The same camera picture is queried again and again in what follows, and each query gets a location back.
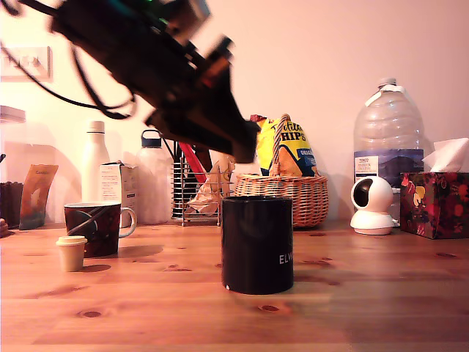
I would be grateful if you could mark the dark scalloped container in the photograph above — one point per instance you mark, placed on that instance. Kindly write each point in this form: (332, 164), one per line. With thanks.
(10, 205)

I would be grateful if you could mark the white tissue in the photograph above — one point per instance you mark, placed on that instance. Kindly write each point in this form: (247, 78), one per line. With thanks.
(450, 154)

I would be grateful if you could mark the dark brown stick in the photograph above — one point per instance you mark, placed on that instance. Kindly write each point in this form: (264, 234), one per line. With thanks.
(205, 159)

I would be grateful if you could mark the pale grey shelf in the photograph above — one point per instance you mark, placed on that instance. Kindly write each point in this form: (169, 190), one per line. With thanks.
(11, 114)

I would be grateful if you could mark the white insulated bottle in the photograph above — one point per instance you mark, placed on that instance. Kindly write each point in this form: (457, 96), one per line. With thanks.
(94, 157)

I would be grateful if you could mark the white wall switch plate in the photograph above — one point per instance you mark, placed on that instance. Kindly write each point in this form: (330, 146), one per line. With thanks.
(40, 73)

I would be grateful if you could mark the red sachet stick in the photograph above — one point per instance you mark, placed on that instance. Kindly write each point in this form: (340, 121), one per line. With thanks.
(194, 165)

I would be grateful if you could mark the small brown object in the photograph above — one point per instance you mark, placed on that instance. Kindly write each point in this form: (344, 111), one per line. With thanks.
(3, 228)

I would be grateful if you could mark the cream coffee capsule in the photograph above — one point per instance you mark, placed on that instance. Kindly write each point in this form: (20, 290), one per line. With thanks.
(71, 254)

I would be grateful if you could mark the crumpled brown paper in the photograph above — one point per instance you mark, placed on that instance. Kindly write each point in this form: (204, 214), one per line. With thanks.
(201, 198)

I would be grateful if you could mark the orange coffee bag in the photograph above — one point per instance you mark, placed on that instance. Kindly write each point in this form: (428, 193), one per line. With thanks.
(36, 198)

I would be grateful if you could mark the clear bottle with blue cap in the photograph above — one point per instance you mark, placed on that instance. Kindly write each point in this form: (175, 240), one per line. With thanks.
(152, 183)

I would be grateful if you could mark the white printed carton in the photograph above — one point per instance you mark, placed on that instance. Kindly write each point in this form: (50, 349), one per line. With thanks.
(110, 183)

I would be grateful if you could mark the yellow tortilla chips bag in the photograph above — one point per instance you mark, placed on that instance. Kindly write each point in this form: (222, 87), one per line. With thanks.
(293, 146)

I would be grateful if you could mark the large clear water bottle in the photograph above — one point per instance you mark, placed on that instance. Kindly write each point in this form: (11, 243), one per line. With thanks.
(388, 128)

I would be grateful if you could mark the black mug with white lettering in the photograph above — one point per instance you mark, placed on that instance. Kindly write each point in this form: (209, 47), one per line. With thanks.
(253, 242)

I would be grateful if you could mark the dark floral tissue box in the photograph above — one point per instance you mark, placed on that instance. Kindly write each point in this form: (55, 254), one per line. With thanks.
(439, 205)

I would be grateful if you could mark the small white round camera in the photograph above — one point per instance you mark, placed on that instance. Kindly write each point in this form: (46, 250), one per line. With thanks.
(381, 190)

